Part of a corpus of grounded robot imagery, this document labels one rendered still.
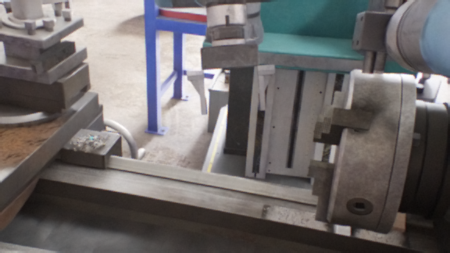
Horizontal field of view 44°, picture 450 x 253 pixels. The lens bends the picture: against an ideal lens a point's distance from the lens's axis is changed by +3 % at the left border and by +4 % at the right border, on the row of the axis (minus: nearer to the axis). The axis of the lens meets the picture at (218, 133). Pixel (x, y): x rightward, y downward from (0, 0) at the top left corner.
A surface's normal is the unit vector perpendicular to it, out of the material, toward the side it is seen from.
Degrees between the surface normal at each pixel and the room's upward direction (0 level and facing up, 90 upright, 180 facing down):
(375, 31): 70
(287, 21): 90
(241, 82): 90
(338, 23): 90
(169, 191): 0
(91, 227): 7
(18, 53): 90
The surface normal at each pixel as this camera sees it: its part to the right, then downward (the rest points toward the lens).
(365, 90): -0.03, -0.69
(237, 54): -0.01, 0.11
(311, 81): -0.15, 0.48
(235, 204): 0.04, -0.87
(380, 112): -0.10, -0.46
